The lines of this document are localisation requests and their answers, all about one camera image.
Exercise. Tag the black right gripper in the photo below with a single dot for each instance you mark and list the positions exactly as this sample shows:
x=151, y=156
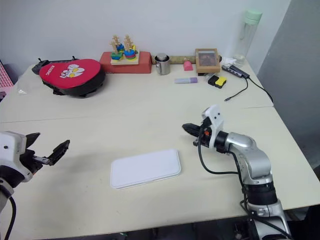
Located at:
x=205, y=137

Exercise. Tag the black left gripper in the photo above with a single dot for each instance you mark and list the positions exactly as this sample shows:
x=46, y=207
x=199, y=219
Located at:
x=30, y=160

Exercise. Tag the white plastic pencil case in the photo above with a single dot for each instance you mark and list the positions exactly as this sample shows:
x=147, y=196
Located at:
x=145, y=168

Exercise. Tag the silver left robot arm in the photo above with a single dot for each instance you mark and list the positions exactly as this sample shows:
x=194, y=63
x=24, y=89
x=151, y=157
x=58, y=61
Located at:
x=6, y=190

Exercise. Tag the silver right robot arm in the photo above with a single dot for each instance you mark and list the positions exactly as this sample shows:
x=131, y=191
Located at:
x=255, y=160

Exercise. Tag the purple and white highlighter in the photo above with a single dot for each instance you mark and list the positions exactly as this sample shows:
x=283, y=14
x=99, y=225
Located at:
x=186, y=80

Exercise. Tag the yellow and black sponge eraser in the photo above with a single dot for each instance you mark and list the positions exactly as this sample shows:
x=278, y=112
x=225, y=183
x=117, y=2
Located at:
x=221, y=82

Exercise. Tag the small pink block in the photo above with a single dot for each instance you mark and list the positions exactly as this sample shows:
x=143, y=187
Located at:
x=188, y=66

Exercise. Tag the stainless steel cup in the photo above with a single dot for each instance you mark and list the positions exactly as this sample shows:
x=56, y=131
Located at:
x=163, y=68

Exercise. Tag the grey usb hub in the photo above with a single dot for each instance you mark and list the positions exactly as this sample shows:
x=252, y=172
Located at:
x=235, y=71

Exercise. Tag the long wooden stick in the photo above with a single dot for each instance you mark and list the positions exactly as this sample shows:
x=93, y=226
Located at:
x=180, y=58

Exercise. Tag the pink crate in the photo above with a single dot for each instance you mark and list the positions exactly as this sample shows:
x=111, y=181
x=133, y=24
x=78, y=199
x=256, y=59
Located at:
x=5, y=80

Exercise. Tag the crumpled white tissue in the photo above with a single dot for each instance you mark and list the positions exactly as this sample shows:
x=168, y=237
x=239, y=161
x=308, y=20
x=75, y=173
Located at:
x=228, y=60

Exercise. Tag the silver cylindrical weight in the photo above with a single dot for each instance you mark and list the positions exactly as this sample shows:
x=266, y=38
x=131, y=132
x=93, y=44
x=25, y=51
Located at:
x=162, y=57

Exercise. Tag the red rectangular box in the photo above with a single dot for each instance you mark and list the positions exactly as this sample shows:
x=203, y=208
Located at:
x=130, y=68

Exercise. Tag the wooden colourful stacking toy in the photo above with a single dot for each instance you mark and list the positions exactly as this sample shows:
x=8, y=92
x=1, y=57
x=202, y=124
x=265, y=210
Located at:
x=125, y=54

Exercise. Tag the clear bottle green lid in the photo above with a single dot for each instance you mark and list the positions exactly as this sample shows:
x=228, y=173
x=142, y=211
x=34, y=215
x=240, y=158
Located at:
x=247, y=37

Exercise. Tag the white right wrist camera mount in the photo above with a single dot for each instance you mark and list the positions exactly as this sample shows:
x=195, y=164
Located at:
x=215, y=120

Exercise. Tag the wooden picture frame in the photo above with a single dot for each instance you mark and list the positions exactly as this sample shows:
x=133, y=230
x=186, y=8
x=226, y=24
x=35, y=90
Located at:
x=207, y=60

